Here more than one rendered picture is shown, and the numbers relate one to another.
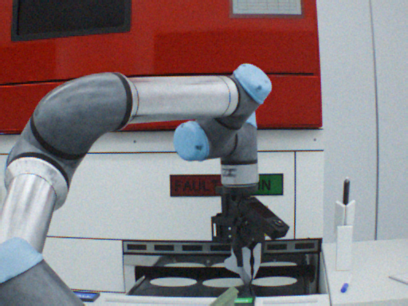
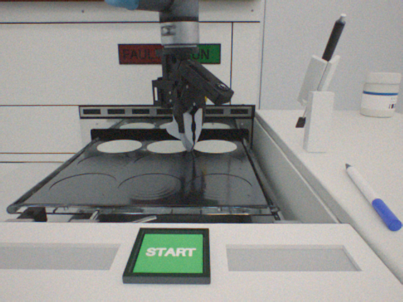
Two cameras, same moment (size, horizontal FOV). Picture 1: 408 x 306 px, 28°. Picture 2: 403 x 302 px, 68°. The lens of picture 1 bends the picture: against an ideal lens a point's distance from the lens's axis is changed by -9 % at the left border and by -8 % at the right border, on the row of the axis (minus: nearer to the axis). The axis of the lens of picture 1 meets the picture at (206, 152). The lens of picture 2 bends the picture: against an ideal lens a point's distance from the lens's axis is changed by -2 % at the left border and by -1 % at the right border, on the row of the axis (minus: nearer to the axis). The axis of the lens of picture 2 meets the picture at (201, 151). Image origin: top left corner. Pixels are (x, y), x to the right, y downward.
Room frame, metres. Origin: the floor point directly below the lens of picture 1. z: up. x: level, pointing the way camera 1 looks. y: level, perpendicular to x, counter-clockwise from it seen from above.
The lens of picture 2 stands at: (1.15, -0.05, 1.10)
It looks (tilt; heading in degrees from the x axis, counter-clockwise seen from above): 18 degrees down; 355
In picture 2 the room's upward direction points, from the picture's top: straight up
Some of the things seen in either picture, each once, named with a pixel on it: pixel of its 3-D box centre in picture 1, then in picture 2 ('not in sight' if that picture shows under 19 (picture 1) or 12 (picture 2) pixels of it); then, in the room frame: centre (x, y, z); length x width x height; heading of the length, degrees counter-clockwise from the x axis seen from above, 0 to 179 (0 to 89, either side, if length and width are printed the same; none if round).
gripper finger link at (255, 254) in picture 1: (245, 262); (187, 127); (1.79, -0.08, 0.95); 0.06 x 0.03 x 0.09; 48
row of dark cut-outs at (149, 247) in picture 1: (220, 248); (165, 111); (1.92, -0.03, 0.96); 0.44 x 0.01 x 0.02; 84
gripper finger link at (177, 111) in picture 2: (241, 245); (182, 111); (1.74, -0.07, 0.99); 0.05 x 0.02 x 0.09; 138
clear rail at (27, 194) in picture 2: (131, 292); (67, 163); (1.72, 0.16, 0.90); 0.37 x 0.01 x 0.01; 174
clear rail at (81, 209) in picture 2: not in sight; (142, 210); (1.52, 0.00, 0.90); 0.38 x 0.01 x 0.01; 84
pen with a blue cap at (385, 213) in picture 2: (347, 281); (365, 188); (1.41, -0.24, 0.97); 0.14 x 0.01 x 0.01; 165
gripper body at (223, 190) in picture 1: (237, 214); (179, 78); (1.77, -0.06, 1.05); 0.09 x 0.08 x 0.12; 48
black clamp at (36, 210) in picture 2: not in sight; (31, 218); (1.51, 0.14, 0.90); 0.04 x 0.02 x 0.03; 174
